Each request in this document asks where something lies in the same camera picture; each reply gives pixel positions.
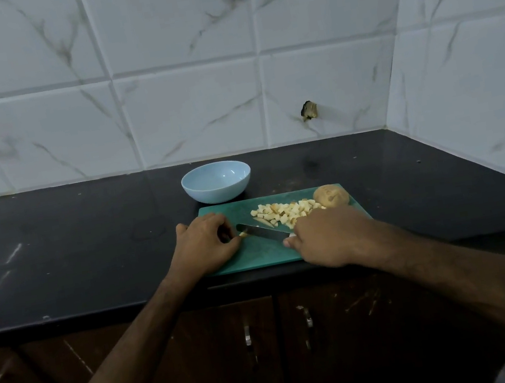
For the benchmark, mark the person's left hand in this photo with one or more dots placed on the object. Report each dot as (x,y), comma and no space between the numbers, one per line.
(199,247)

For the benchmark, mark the person's right hand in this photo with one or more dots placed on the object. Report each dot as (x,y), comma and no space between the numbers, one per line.
(331,236)

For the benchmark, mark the person's right fingers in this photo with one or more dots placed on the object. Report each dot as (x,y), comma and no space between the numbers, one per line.
(299,236)

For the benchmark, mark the person's left thumb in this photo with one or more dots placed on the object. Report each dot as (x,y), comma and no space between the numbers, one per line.
(235,247)

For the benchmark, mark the steel kitchen knife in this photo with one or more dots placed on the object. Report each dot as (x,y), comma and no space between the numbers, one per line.
(259,231)

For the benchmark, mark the person's right forearm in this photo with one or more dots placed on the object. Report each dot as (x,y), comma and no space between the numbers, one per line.
(467,284)

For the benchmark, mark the person's left forearm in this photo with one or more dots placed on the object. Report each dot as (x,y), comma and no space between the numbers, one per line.
(130,356)

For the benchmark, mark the green cutting board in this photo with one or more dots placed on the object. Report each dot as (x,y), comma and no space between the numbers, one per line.
(262,254)

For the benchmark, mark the pile of potato cubes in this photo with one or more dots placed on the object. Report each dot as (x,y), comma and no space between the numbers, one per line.
(284,211)

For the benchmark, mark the whole brown potato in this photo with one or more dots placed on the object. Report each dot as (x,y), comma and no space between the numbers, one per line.
(331,195)

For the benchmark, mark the light blue bowl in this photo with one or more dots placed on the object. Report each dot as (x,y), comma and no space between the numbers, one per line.
(216,182)

